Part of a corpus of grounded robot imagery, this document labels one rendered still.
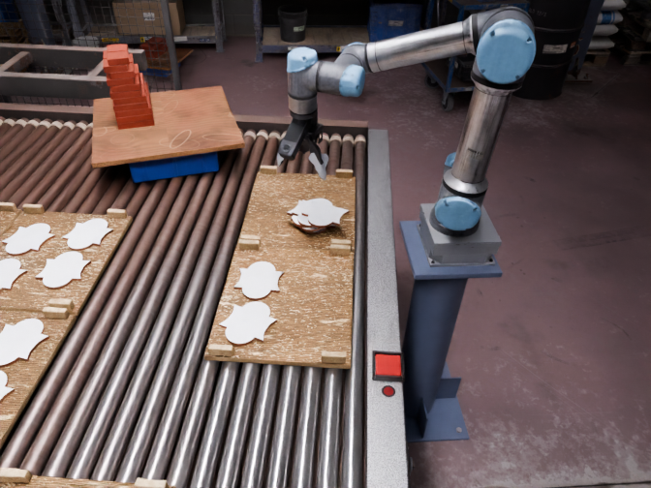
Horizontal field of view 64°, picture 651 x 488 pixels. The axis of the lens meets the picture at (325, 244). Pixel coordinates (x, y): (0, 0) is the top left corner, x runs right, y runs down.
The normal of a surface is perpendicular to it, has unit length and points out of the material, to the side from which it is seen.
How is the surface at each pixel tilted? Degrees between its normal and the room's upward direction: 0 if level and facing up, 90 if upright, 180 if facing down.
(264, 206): 0
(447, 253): 90
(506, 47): 82
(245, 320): 0
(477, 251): 90
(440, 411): 0
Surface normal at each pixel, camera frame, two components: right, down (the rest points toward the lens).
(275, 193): 0.02, -0.77
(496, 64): -0.26, 0.51
